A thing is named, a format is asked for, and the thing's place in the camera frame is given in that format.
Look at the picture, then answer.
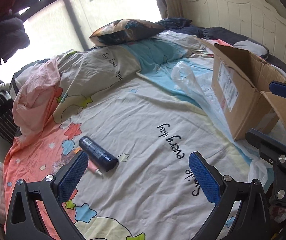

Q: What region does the black hanging jacket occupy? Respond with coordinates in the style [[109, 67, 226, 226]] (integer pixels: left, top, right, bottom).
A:
[[0, 0, 31, 68]]

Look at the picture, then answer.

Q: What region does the dark blue quilt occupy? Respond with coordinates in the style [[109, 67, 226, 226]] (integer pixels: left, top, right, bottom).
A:
[[155, 17, 286, 80]]

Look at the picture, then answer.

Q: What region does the dark printed pillow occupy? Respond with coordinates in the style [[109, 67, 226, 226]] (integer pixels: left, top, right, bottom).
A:
[[89, 19, 165, 47]]

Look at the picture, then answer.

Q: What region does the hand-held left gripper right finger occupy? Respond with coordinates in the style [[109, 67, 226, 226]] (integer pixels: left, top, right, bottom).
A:
[[188, 151, 271, 240]]

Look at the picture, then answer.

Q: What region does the grey and navy pillow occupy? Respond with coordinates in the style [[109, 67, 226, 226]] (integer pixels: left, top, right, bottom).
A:
[[233, 34, 269, 60]]

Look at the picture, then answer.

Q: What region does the cardboard box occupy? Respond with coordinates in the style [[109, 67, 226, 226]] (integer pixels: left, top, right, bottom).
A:
[[199, 39, 286, 142]]

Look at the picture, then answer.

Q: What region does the black striped garment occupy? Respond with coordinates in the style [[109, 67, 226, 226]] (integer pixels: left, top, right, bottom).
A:
[[0, 80, 21, 143]]

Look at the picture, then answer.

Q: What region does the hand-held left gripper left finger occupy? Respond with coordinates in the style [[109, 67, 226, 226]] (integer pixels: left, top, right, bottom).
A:
[[4, 151, 90, 240]]

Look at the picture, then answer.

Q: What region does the cartoon printed duvet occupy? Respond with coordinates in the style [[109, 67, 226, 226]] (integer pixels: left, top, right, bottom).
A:
[[3, 30, 271, 240]]

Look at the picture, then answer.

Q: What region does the dark blue bottle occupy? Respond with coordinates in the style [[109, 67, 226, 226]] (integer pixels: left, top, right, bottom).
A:
[[78, 136, 120, 172]]

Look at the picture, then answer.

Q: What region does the cream wooden headboard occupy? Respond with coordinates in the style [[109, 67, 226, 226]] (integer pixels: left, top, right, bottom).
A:
[[180, 0, 286, 73]]

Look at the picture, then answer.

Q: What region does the small tube with white cap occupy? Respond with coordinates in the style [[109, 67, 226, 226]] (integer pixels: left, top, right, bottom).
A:
[[74, 148, 104, 178]]

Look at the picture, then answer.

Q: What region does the beige curtain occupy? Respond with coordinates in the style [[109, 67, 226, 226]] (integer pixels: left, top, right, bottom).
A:
[[149, 0, 183, 25]]

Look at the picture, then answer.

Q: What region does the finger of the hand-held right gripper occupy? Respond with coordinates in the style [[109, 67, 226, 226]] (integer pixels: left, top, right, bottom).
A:
[[245, 129, 286, 207], [269, 80, 286, 104]]

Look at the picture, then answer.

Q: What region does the white plastic bag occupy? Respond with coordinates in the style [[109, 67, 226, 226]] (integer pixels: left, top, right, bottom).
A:
[[170, 61, 268, 188]]

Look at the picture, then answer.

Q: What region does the window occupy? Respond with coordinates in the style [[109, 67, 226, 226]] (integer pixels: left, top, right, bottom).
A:
[[18, 0, 163, 55]]

